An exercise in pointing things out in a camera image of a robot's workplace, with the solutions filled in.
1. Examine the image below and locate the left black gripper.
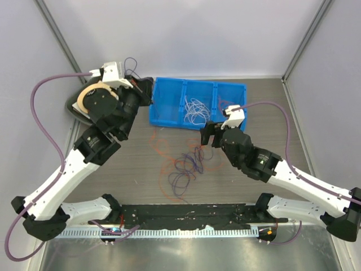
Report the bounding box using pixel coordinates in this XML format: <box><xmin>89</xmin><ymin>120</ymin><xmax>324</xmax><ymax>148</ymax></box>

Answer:
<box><xmin>110</xmin><ymin>75</ymin><xmax>154</xmax><ymax>138</ymax></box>

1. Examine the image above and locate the blue three-compartment bin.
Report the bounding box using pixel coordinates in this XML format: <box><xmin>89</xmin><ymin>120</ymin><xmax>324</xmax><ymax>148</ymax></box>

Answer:
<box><xmin>149</xmin><ymin>77</ymin><xmax>247</xmax><ymax>130</ymax></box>

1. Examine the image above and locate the tan tape roll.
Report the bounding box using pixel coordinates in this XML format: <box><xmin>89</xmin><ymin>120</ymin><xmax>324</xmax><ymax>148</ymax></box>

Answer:
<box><xmin>77</xmin><ymin>82</ymin><xmax>119</xmax><ymax>114</ymax></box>

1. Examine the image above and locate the white paper pad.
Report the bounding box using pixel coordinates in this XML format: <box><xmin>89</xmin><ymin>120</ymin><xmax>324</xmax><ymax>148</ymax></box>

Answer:
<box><xmin>72</xmin><ymin>102</ymin><xmax>90</xmax><ymax>120</ymax></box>

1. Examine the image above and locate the slotted cable duct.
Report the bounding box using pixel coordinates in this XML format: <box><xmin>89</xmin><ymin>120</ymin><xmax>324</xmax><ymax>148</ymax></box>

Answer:
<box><xmin>56</xmin><ymin>226</ymin><xmax>259</xmax><ymax>239</ymax></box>

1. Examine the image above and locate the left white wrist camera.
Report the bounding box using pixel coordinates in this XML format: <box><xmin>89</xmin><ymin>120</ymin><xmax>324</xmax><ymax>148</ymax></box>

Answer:
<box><xmin>90</xmin><ymin>62</ymin><xmax>133</xmax><ymax>89</ymax></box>

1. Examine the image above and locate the dark green tray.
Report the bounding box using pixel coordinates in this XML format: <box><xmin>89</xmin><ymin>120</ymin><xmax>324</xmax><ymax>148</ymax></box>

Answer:
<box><xmin>65</xmin><ymin>77</ymin><xmax>99</xmax><ymax>126</ymax></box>

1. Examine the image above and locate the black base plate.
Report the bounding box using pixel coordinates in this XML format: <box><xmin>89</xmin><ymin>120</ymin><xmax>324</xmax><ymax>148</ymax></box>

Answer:
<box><xmin>118</xmin><ymin>202</ymin><xmax>288</xmax><ymax>231</ymax></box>

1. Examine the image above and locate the white wire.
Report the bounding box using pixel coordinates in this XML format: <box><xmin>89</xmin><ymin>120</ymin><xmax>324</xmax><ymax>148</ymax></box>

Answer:
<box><xmin>183</xmin><ymin>94</ymin><xmax>211</xmax><ymax>125</ymax></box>

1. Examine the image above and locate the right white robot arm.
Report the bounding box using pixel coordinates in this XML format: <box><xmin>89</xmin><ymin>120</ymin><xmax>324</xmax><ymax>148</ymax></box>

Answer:
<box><xmin>200</xmin><ymin>121</ymin><xmax>360</xmax><ymax>242</ymax></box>

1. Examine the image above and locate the corner aluminium post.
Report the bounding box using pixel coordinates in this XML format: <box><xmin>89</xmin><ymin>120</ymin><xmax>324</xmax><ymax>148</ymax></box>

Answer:
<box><xmin>33</xmin><ymin>0</ymin><xmax>81</xmax><ymax>73</ymax></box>
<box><xmin>281</xmin><ymin>0</ymin><xmax>334</xmax><ymax>82</ymax></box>

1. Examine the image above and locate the left corner aluminium post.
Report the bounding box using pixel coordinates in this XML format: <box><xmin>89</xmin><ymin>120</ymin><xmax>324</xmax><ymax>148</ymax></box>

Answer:
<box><xmin>33</xmin><ymin>0</ymin><xmax>81</xmax><ymax>73</ymax></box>

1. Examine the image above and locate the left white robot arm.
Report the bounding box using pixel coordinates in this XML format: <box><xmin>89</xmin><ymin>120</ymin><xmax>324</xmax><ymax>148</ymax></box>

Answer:
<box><xmin>11</xmin><ymin>75</ymin><xmax>154</xmax><ymax>241</ymax></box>

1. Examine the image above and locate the purple wire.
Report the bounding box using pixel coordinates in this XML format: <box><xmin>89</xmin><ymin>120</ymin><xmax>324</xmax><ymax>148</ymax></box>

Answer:
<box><xmin>168</xmin><ymin>145</ymin><xmax>215</xmax><ymax>204</ymax></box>
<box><xmin>124</xmin><ymin>57</ymin><xmax>159</xmax><ymax>122</ymax></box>

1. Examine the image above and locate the right corner aluminium post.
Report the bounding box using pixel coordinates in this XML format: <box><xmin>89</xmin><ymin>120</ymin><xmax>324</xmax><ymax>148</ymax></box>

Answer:
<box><xmin>281</xmin><ymin>0</ymin><xmax>334</xmax><ymax>82</ymax></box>

